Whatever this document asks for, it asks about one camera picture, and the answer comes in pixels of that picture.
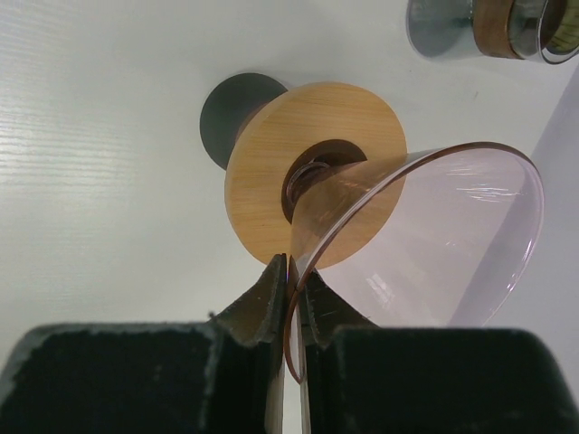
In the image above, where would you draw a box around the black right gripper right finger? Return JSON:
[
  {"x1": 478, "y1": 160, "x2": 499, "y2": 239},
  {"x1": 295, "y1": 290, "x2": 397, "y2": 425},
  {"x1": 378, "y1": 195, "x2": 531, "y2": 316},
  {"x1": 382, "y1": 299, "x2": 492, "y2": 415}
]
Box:
[{"x1": 299, "y1": 273, "x2": 578, "y2": 433}]

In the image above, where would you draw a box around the pink transparent cone dripper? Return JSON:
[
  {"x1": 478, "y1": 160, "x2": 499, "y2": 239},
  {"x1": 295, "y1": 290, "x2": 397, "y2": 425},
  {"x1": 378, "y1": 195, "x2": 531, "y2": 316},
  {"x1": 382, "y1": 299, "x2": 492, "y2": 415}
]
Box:
[{"x1": 284, "y1": 142, "x2": 545, "y2": 381}]

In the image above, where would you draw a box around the wooden ring dripper holder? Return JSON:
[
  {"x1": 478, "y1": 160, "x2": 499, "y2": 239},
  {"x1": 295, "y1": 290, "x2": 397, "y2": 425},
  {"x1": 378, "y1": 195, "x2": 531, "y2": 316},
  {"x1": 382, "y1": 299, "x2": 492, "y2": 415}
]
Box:
[{"x1": 224, "y1": 82, "x2": 407, "y2": 264}]

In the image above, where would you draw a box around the dark glass jar wooden band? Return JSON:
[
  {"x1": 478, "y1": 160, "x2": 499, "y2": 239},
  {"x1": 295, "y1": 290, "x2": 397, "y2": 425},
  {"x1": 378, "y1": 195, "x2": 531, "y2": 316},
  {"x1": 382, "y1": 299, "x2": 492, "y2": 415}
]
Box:
[{"x1": 406, "y1": 0, "x2": 578, "y2": 65}]

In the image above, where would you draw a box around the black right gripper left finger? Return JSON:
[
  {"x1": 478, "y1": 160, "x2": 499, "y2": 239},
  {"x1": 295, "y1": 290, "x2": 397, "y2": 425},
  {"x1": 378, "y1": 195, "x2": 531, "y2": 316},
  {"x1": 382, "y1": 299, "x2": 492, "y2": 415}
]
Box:
[{"x1": 1, "y1": 254, "x2": 287, "y2": 433}]

